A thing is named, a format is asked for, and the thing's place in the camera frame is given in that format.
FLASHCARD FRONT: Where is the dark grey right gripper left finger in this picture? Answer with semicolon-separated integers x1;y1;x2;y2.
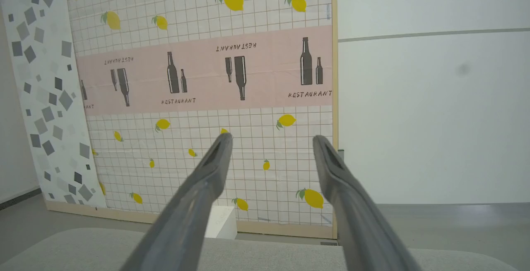
120;133;234;271

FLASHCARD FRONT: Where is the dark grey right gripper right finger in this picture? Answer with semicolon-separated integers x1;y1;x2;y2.
313;135;422;271

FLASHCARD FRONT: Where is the small white box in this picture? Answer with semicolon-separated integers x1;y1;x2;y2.
204;206;238;240

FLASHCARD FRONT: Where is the grey fabric sofa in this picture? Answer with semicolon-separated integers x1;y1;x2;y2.
0;227;520;271

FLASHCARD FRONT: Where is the lemon print backdrop panel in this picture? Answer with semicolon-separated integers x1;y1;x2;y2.
45;0;339;240

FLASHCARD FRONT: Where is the grey confetti print panel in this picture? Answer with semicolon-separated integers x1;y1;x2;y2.
0;0;107;208

